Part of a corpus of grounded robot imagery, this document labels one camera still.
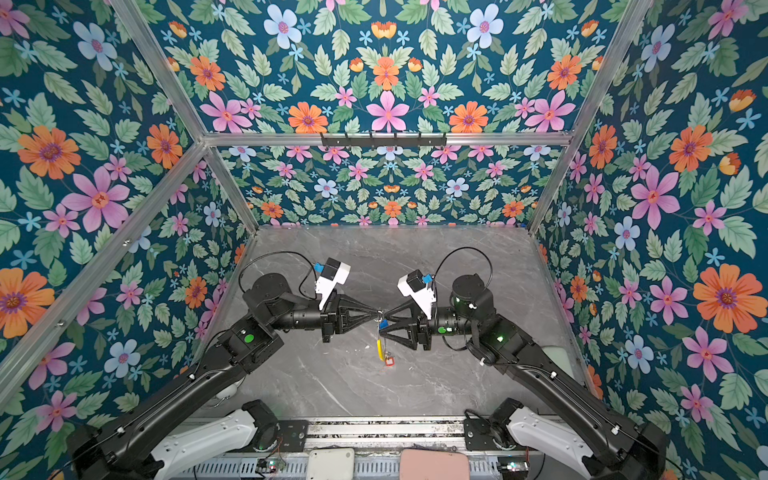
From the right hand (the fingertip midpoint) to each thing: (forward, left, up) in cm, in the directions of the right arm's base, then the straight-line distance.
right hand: (386, 323), depth 60 cm
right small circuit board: (-21, -29, -32) cm, 48 cm away
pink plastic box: (-21, -10, -31) cm, 39 cm away
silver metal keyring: (-2, +1, +2) cm, 3 cm away
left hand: (-2, +2, +6) cm, 7 cm away
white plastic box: (-21, +14, -30) cm, 39 cm away
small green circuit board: (-21, +29, -31) cm, 47 cm away
